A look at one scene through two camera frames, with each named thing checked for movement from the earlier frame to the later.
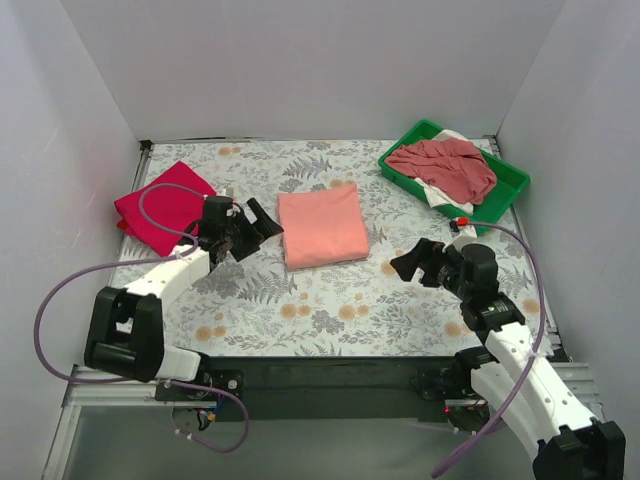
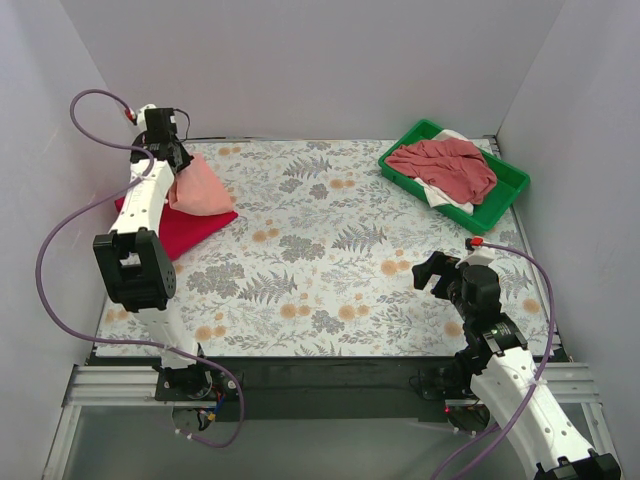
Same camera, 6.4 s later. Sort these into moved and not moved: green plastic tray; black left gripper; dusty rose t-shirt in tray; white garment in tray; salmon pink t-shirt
Moved: salmon pink t-shirt; black left gripper
Not moved: green plastic tray; dusty rose t-shirt in tray; white garment in tray
